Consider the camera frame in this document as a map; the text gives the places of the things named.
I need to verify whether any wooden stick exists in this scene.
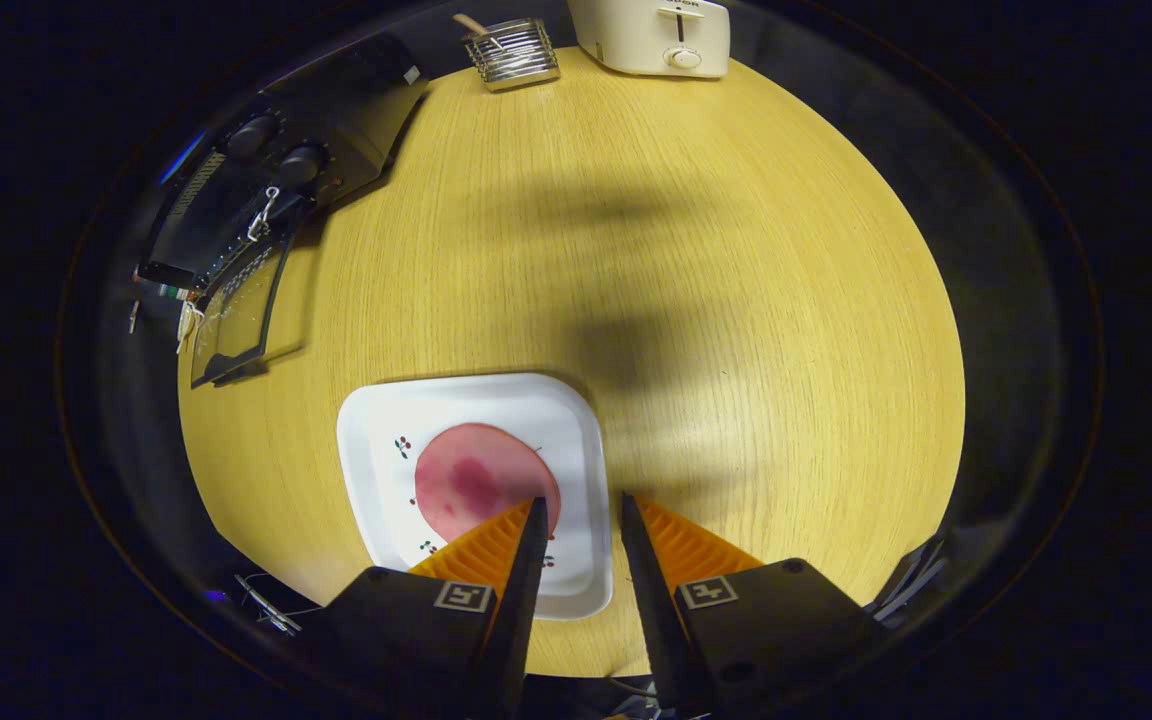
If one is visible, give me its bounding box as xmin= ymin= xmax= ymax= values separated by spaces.
xmin=452 ymin=13 xmax=507 ymax=49

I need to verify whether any black toaster oven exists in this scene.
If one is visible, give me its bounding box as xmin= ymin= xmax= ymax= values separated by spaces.
xmin=136 ymin=35 xmax=432 ymax=389

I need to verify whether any metal wire holder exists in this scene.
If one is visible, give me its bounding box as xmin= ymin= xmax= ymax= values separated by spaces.
xmin=463 ymin=18 xmax=562 ymax=93

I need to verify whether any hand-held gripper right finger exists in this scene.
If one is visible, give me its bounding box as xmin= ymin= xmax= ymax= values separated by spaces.
xmin=620 ymin=492 xmax=882 ymax=716

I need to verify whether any white pop-up toaster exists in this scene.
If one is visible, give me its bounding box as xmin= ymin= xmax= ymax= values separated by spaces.
xmin=568 ymin=0 xmax=732 ymax=79

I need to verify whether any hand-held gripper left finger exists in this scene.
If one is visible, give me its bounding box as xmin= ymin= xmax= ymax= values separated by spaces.
xmin=321 ymin=497 xmax=549 ymax=720

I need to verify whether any round pink ham slice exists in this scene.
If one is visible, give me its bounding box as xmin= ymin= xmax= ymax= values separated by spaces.
xmin=414 ymin=423 xmax=562 ymax=546

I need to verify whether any white square plate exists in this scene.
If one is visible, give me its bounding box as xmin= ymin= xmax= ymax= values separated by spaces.
xmin=336 ymin=373 xmax=614 ymax=621

